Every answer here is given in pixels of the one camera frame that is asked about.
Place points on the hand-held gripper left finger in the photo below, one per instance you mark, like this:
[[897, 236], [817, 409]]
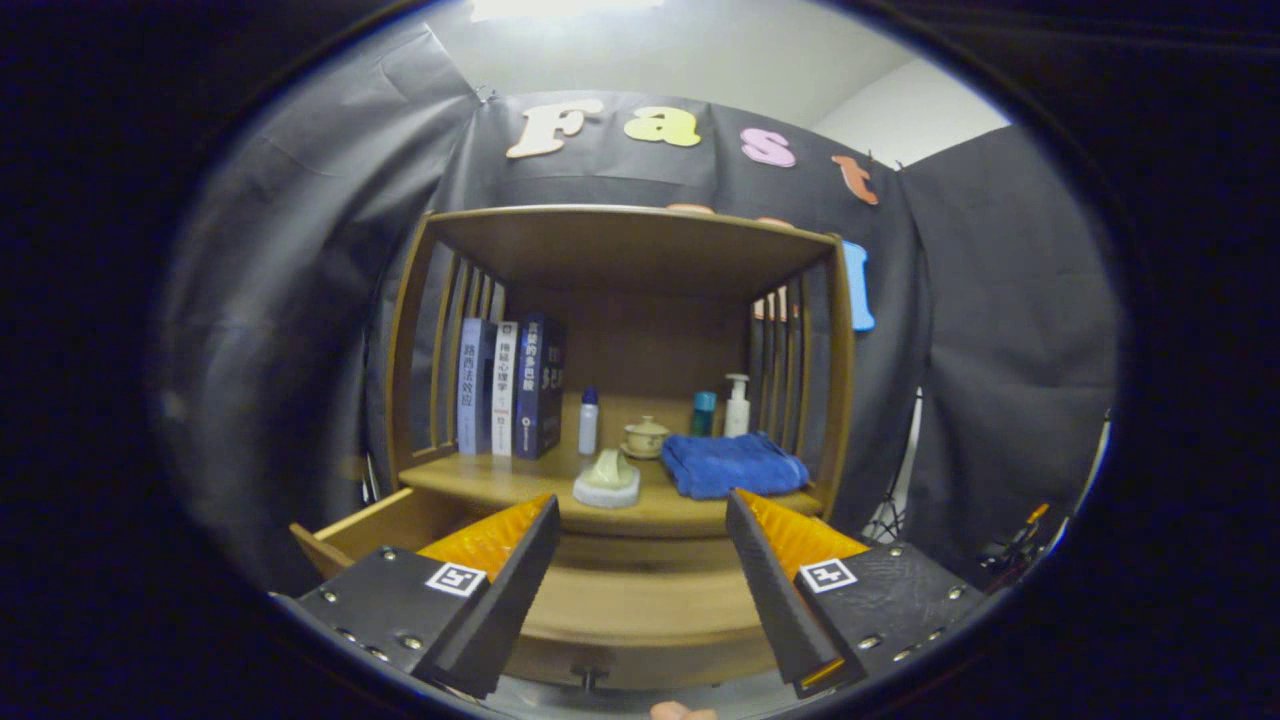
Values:
[[515, 600]]

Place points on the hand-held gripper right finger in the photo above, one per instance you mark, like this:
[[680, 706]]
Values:
[[775, 590]]

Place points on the wooden drawer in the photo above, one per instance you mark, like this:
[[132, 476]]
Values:
[[640, 620]]

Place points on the wooden countertop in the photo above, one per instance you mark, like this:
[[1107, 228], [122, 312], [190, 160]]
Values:
[[520, 480]]

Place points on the wooden cabinet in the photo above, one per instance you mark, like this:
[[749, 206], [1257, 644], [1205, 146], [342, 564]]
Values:
[[630, 250]]

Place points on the blue folded towel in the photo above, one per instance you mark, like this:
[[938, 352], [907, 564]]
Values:
[[735, 465]]

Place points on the backdrop stand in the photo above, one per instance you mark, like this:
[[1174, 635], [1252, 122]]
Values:
[[900, 470], [371, 480]]

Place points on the white pump bottle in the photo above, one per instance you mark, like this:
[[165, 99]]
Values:
[[737, 415]]

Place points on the white bottle with blue cap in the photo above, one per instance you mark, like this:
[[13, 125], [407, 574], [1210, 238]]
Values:
[[589, 430]]

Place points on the teal bottle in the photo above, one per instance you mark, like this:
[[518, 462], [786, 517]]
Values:
[[704, 415]]

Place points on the beige lidded ceramic teacup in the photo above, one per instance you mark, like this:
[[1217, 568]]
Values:
[[645, 440]]

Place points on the white book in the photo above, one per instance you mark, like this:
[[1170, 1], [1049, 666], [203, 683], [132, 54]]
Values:
[[504, 390]]

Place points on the dark blue book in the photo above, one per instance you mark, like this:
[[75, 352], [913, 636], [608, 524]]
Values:
[[538, 390]]

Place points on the light blue book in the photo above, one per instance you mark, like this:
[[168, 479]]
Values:
[[472, 390]]

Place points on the black equipment with orange part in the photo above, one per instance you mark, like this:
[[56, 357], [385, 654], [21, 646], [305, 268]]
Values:
[[1010, 555]]

